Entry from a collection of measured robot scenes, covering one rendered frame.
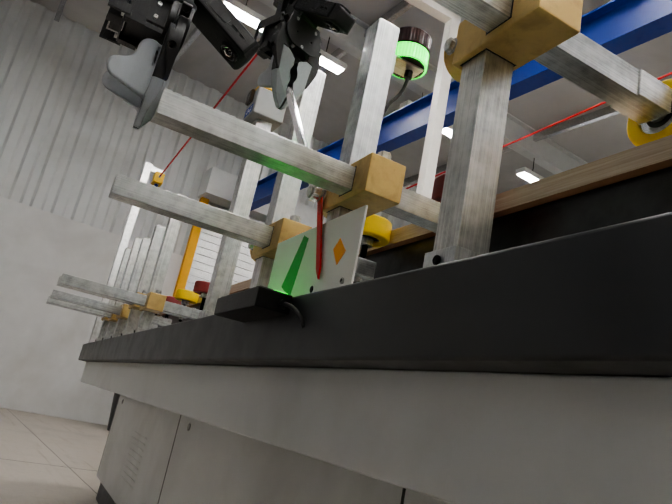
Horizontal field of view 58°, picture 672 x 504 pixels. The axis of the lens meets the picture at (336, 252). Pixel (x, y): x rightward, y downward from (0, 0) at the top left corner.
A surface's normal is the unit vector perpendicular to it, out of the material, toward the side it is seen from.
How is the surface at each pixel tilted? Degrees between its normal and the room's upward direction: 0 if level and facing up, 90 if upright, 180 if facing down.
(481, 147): 90
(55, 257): 90
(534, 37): 180
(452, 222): 90
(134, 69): 93
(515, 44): 180
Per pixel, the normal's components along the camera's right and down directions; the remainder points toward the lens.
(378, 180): 0.47, -0.15
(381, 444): -0.86, -0.29
